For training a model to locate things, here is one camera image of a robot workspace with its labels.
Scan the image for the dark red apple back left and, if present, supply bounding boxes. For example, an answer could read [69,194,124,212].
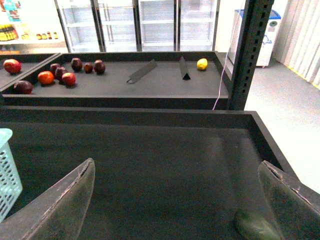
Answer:
[49,63,61,75]

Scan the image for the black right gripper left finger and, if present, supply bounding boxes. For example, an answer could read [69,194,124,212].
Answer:
[0,158,96,240]

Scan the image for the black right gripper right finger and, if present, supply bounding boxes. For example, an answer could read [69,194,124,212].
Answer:
[258,161,320,240]

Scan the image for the small dark red apple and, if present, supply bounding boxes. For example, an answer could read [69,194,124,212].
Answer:
[83,62,94,74]

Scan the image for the light blue plastic basket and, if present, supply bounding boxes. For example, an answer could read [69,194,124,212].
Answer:
[0,128,23,222]

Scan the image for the white blue chest freezer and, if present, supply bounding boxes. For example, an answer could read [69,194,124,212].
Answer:
[227,9,282,67]

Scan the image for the glass door refrigerator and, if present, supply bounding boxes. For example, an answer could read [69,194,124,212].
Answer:
[55,0,220,53]

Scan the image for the dark red apple centre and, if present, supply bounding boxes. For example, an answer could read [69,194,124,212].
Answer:
[54,66,68,82]

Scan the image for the shelf with sauce bottles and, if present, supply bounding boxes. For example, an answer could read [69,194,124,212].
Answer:
[0,0,68,55]

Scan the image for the orange fruit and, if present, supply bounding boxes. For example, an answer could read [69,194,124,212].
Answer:
[37,71,55,86]

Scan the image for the dark red apple right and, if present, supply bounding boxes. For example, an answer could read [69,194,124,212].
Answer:
[93,59,106,75]

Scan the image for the dark red apple back top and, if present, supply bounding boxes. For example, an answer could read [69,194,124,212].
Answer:
[71,57,83,73]

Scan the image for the dark red apple front left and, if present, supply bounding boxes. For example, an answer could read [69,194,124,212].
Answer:
[13,80,34,95]

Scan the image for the red yellow apple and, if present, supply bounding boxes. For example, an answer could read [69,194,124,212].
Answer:
[3,59,22,75]

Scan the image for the pink cable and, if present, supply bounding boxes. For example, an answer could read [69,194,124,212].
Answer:
[212,0,247,111]

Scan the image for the yellow lemon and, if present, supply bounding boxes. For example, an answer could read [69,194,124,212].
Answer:
[196,58,208,71]

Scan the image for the red orange apple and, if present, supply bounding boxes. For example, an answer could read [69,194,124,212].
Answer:
[61,72,76,87]

